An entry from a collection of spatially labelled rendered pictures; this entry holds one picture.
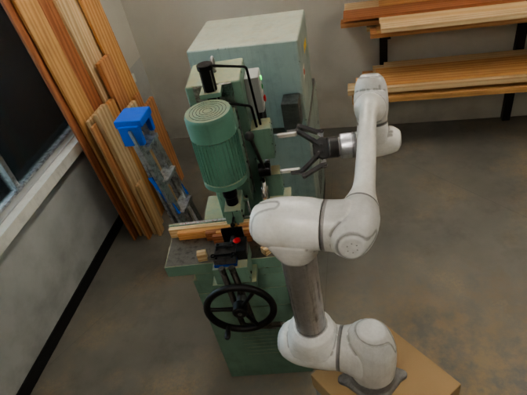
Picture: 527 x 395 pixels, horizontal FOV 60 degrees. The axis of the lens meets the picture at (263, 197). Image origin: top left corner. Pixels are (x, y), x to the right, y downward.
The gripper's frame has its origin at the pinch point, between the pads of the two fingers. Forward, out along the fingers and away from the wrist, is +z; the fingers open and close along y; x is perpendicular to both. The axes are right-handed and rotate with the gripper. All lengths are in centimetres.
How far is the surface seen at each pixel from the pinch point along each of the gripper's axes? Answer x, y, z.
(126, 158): -124, 56, 116
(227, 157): 0.7, 0.8, 19.7
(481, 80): -156, 95, -134
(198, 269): -33, -35, 42
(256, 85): -10.8, 34.4, 8.5
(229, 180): -7.0, -5.7, 21.2
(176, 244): -37, -23, 53
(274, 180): -36.3, 1.3, 7.3
